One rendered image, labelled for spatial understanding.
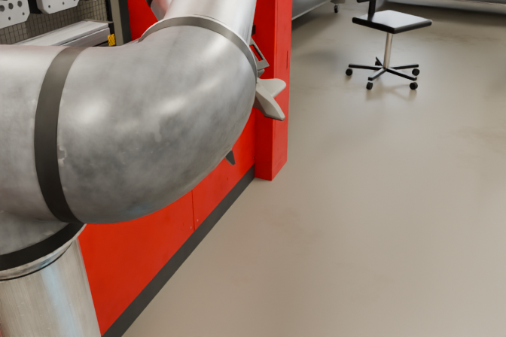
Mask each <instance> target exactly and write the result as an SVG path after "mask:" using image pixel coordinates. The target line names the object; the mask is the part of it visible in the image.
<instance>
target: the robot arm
mask: <svg viewBox="0 0 506 337"><path fill-rule="evenodd" d="M145 1H146V2H147V4H148V6H149V7H150V9H151V10H152V12H153V13H154V16H155V17H156V18H157V20H158V22H157V23H155V24H154V25H152V26H151V27H150V28H148V29H147V30H146V31H145V33H144V34H143V35H142V36H141V38H140V39H139V41H138V43H137V44H129V45H124V46H116V47H70V46H38V45H6V44H0V337H101V334H100V331H99V325H98V321H97V318H96V312H95V308H94V305H93V299H92V296H91V292H90V286H89V283H88V279H87V273H86V269H85V266H84V260H83V257H82V253H81V247H80V244H79V240H78V236H79V235H80V233H81V232H82V231H83V229H84V227H85V226H86V225H87V223H92V224H111V223H121V222H126V221H131V220H135V219H138V218H140V217H144V216H147V215H149V214H152V213H154V212H156V211H159V210H160V209H162V208H165V207H166V206H168V205H170V204H172V203H173V202H175V201H176V200H178V199H180V198H181V197H182V196H183V195H185V194H186V193H188V192H190V191H191V190H192V189H193V188H194V187H195V186H196V185H197V184H198V183H199V182H201V181H202V180H203V179H204V178H205V177H206V176H207V175H208V174H210V173H211V172H212V171H213V170H214V169H215V168H216V167H217V166H218V164H219V163H220V162H221V161H222V159H223V158H225V159H226V160H227V161H228V162H229V164H230V165H234V164H236V163H235V159H234V156H233V151H232V147H233V146H234V144H235V143H236V141H237V139H238V137H239V136H240V135H241V133H242V131H243V129H244V127H245V125H246V123H247V121H248V119H249V116H250V113H251V110H252V108H257V109H258V110H259V111H260V112H261V113H262V114H263V115H264V117H268V118H271V119H274V120H280V121H283V120H285V115H284V114H283V112H282V110H281V108H280V107H279V105H278V104H277V103H276V101H275V100H274V98H275V97H276V96H277V95H278V94H279V93H281V91H283V90H284V88H285V87H286V84H285V82H284V81H283V80H280V79H277V78H274V79H260V78H259V77H260V76H261V75H262V74H263V73H264V71H265V70H264V68H266V67H269V66H270V65H269V64H268V62H267V61H266V60H265V58H264V56H263V54H262V53H261V52H260V50H259V48H258V46H257V45H256V43H255V42H254V40H253V39H252V37H251V30H252V25H253V19H254V15H255V6H256V1H257V0H145ZM252 45H253V47H254V48H255V49H256V51H257V53H258V55H259V56H260V58H261V59H262V60H261V61H258V58H257V57H256V55H255V54H254V53H253V51H252V49H251V48H250V46H252Z"/></svg>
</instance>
